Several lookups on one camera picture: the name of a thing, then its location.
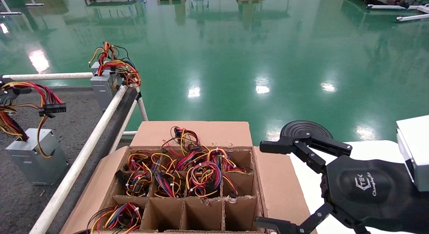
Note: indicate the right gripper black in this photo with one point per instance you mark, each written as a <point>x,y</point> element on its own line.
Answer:
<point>368,193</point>

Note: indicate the open cardboard box with dividers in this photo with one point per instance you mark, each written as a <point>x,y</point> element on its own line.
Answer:
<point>201,133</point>

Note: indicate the black round disc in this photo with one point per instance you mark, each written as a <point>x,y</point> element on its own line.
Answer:
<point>318,128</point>

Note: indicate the white conveyor support tube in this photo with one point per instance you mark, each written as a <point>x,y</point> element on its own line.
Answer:
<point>142,108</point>
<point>124,125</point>

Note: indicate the dark grey conveyor belt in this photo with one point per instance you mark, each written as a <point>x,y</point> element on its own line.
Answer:
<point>20,210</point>

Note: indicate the white robot stand frame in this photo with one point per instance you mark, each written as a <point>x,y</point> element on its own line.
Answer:
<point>412,17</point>

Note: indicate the long white conveyor rail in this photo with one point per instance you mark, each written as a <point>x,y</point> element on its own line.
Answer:
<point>83,157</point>

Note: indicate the white metal floor frame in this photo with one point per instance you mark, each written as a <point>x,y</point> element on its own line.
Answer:
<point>11,13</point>

